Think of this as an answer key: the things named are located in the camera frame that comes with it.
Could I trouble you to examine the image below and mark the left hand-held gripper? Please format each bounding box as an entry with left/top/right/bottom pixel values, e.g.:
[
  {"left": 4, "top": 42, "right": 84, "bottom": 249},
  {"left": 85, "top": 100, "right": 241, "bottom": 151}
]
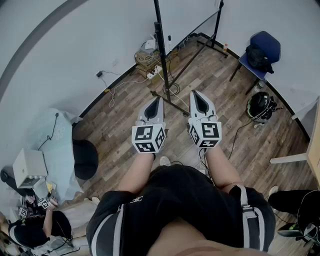
[{"left": 131, "top": 96, "right": 167, "bottom": 155}]

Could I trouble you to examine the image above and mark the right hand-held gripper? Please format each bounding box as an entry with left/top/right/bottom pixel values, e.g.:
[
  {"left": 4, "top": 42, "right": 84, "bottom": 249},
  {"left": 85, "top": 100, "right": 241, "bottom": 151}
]
[{"left": 187, "top": 89, "right": 224, "bottom": 149}]

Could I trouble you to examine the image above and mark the black metal stand frame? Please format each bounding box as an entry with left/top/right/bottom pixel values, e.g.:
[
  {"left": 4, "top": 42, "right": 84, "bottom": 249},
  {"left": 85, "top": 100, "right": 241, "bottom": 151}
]
[{"left": 149, "top": 0, "right": 229, "bottom": 116}]

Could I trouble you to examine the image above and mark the person's left forearm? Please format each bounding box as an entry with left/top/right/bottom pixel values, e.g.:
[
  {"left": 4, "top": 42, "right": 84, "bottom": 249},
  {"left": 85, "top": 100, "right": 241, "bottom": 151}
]
[{"left": 116, "top": 151, "right": 155, "bottom": 201}]

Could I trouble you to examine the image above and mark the person's right forearm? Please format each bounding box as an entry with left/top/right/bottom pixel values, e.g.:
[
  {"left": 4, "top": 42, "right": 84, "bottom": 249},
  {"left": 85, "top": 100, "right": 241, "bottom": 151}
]
[{"left": 202, "top": 145, "right": 245, "bottom": 195}]

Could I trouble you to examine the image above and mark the white power strip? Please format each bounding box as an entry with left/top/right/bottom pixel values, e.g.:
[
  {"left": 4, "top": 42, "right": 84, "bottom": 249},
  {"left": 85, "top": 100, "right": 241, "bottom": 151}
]
[{"left": 146, "top": 65, "right": 163, "bottom": 80}]

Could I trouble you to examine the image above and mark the cardboard box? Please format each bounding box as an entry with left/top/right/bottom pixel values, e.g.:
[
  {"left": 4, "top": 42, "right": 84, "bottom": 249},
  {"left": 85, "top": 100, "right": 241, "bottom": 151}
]
[{"left": 134, "top": 48, "right": 181, "bottom": 85}]

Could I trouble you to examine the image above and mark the black green helmet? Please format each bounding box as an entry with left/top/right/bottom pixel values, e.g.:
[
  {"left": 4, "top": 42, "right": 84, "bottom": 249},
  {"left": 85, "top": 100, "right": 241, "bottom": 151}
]
[{"left": 246, "top": 91, "right": 285, "bottom": 126}]

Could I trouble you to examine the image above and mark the clear bottle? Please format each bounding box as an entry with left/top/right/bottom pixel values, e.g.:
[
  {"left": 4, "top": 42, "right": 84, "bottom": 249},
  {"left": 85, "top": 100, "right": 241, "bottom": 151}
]
[{"left": 254, "top": 80, "right": 267, "bottom": 93}]

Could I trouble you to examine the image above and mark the black bag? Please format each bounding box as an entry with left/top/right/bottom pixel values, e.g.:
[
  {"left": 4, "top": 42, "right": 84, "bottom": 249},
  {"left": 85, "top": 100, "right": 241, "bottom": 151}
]
[{"left": 245, "top": 44, "right": 275, "bottom": 75}]

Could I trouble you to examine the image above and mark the black round stool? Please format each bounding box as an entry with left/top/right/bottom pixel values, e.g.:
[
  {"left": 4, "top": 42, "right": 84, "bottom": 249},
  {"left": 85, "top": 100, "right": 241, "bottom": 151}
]
[{"left": 72, "top": 139, "right": 99, "bottom": 180}]

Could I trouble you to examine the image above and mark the person's black striped shirt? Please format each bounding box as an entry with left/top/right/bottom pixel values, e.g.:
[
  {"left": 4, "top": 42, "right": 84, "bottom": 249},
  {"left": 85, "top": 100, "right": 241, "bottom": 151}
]
[{"left": 86, "top": 164, "right": 276, "bottom": 254}]

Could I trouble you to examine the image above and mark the blue chair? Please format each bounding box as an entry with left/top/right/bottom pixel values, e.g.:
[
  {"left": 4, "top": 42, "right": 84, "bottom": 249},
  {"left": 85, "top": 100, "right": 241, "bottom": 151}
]
[{"left": 229, "top": 30, "right": 281, "bottom": 96}]

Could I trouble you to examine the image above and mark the round table with cloth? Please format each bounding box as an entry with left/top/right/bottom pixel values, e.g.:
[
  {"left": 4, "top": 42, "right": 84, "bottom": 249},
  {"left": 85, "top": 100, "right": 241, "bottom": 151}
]
[{"left": 24, "top": 107, "right": 85, "bottom": 208}]

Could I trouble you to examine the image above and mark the white side panel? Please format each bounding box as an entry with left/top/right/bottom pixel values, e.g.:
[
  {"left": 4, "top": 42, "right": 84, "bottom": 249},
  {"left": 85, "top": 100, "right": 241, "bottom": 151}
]
[{"left": 291, "top": 96, "right": 320, "bottom": 141}]

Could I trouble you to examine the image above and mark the white box appliance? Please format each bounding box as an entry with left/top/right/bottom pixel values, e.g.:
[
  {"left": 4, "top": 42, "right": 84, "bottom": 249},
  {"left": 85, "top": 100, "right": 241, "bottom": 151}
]
[{"left": 12, "top": 147, "right": 48, "bottom": 189}]

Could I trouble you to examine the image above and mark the white floor cable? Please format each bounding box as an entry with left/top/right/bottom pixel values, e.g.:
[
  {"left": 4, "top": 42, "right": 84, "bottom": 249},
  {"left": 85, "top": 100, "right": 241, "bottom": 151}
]
[{"left": 171, "top": 93, "right": 191, "bottom": 109}]

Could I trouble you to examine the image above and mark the coiled black cable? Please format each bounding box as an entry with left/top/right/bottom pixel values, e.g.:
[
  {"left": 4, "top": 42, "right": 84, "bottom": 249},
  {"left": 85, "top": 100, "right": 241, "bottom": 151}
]
[{"left": 162, "top": 79, "right": 180, "bottom": 95}]

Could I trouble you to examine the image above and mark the black floor cable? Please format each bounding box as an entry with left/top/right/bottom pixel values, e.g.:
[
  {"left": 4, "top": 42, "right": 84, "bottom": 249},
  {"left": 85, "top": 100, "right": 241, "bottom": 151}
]
[{"left": 228, "top": 119, "right": 253, "bottom": 160}]

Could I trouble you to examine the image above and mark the white cable yellow tag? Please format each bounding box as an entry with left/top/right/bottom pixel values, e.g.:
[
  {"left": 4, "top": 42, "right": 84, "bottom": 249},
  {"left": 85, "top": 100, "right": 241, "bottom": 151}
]
[{"left": 99, "top": 74, "right": 151, "bottom": 109}]

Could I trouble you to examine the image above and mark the black cable with round puck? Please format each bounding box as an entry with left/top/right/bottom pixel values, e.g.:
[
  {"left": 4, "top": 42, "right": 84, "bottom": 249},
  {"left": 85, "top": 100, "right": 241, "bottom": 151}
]
[{"left": 37, "top": 112, "right": 60, "bottom": 151}]

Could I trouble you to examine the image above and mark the wooden desk white frame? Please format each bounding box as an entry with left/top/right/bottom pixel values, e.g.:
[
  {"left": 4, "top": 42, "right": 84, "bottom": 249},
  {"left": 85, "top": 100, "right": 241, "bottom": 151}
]
[{"left": 269, "top": 139, "right": 320, "bottom": 190}]

